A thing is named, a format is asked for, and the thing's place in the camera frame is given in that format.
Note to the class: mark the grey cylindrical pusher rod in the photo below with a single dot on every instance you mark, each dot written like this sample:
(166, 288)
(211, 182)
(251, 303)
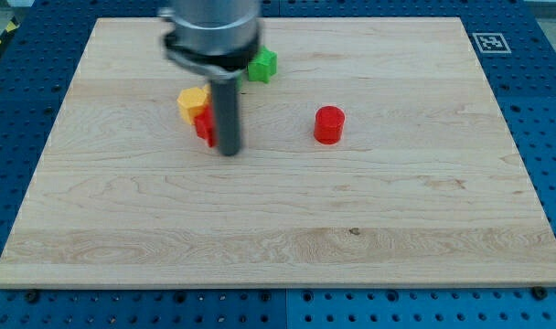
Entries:
(225, 102)

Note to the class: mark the black flange mount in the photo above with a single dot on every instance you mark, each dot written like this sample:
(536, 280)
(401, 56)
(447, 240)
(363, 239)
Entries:
(220, 66)

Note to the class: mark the red star block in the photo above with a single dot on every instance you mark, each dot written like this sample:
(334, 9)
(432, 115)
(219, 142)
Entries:
(205, 127)

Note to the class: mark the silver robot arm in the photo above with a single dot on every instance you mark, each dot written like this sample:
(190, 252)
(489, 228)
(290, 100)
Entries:
(216, 39)

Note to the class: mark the green star block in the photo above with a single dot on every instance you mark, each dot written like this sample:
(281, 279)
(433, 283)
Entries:
(261, 68)

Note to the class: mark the yellow hexagon block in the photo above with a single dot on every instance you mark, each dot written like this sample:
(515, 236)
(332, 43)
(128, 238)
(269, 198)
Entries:
(192, 102)

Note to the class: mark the red cylinder block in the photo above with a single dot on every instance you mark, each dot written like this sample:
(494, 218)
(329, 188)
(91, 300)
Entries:
(329, 124)

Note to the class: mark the wooden board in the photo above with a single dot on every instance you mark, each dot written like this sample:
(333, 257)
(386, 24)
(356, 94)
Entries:
(425, 189)

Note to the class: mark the yellow black hazard tape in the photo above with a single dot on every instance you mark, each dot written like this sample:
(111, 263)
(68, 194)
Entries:
(8, 33)

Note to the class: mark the white fiducial marker tag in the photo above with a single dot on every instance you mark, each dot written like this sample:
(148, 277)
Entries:
(491, 43)

